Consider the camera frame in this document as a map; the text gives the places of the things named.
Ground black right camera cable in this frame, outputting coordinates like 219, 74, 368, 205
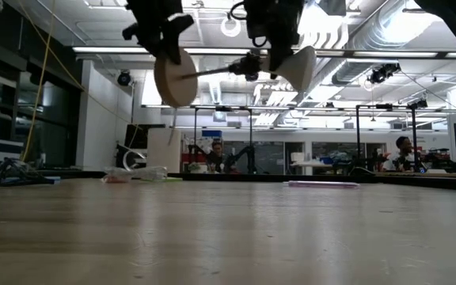
230, 1, 268, 49

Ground long ceiling light strip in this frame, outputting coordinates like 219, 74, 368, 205
72, 46, 456, 60

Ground black bin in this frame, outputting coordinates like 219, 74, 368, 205
116, 142, 148, 172

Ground round black ceiling speaker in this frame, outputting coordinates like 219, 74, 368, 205
116, 70, 133, 87

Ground wooden base metal pole lamp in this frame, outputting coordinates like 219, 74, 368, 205
153, 46, 264, 109

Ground black ceiling camera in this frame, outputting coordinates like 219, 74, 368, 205
367, 62, 403, 86

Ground black monitor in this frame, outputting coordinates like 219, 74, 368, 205
123, 123, 166, 150

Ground person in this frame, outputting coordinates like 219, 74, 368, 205
206, 141, 229, 174
382, 135, 422, 173

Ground white cylinder container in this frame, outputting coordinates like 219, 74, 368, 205
146, 127, 183, 174

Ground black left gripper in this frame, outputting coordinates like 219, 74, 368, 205
121, 0, 196, 67

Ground clear purple pen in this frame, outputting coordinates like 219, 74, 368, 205
283, 180, 361, 190

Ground yellow cable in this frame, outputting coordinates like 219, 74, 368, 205
17, 0, 143, 162

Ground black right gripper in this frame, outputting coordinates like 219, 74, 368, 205
245, 0, 305, 81

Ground black eyeglasses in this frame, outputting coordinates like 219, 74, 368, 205
0, 157, 55, 188

